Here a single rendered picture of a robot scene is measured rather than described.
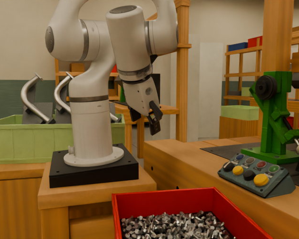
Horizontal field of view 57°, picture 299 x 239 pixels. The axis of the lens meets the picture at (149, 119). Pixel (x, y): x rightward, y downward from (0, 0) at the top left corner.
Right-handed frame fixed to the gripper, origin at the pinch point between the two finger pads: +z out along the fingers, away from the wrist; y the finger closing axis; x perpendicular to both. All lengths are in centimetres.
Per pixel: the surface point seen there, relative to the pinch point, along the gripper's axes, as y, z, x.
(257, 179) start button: -33.5, 0.1, -4.5
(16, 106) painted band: 617, 273, -13
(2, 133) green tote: 61, 18, 34
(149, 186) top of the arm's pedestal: -8.0, 14.5, 7.2
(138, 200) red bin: -22.7, -3.1, 18.0
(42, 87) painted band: 612, 250, -86
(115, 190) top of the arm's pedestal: -4.5, 11.9, 16.0
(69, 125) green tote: 48, 20, 10
